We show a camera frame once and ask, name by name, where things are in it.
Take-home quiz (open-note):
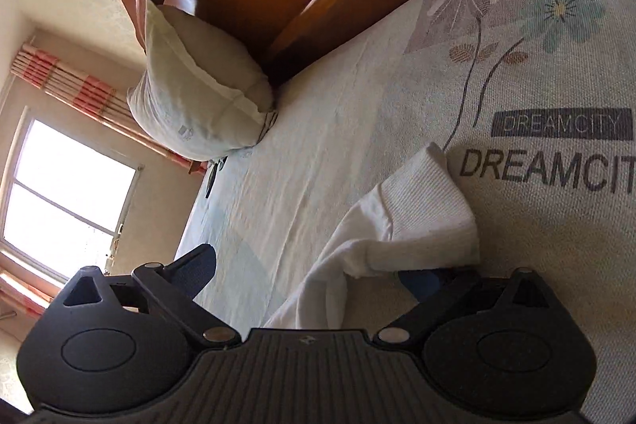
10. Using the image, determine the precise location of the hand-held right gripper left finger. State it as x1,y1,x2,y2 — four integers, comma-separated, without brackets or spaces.
62,244,240,348

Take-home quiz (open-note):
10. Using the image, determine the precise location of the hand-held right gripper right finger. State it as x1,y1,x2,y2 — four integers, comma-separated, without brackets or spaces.
374,267,555,348

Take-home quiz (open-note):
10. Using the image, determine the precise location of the white printed sweatshirt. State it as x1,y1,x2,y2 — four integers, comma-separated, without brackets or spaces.
263,143,483,331

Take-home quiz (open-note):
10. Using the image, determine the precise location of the window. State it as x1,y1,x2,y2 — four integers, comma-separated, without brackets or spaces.
0,105,146,287

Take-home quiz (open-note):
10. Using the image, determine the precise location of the pink orange curtain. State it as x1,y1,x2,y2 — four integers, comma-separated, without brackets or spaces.
0,269,56,321
10,46,210,177

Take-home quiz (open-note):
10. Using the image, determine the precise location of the large flower print pillow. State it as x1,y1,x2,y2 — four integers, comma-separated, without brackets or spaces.
126,0,277,163

